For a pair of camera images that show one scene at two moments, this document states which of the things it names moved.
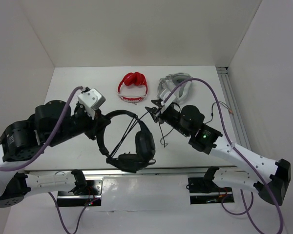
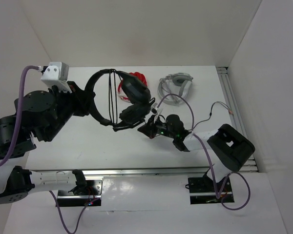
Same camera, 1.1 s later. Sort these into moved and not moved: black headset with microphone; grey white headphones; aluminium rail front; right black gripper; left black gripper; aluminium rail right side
Moved: left black gripper; black headset with microphone; right black gripper
Not moved: aluminium rail right side; grey white headphones; aluminium rail front
